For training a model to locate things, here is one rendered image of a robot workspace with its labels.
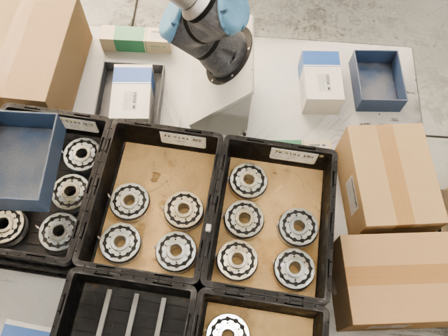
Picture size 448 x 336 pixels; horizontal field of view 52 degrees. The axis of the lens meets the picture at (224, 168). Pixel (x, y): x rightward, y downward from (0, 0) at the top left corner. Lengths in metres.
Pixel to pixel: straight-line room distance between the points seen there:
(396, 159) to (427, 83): 1.37
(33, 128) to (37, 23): 0.51
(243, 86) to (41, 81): 0.57
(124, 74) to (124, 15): 1.28
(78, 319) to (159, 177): 0.41
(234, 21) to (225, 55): 0.19
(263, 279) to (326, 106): 0.61
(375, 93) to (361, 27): 1.19
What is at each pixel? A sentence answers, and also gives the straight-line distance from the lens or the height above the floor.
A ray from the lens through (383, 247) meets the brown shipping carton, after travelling 1.25.
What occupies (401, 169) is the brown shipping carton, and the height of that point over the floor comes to 0.86.
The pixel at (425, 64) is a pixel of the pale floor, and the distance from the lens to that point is 2.77.
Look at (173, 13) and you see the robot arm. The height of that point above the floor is 1.08.
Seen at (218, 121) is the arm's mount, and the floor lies 0.79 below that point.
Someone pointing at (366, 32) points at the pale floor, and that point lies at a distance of 2.80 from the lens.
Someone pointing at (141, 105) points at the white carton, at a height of 0.79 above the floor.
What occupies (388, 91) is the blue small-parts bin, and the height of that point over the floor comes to 0.70.
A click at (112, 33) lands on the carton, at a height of 0.76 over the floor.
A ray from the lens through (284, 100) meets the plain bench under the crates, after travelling 1.57.
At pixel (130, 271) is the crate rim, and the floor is 0.93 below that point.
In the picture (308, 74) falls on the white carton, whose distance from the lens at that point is 1.53.
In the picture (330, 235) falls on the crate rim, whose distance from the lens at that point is 1.15.
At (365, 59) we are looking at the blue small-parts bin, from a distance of 1.70.
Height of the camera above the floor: 1.99
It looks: 65 degrees down
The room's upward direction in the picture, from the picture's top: 4 degrees clockwise
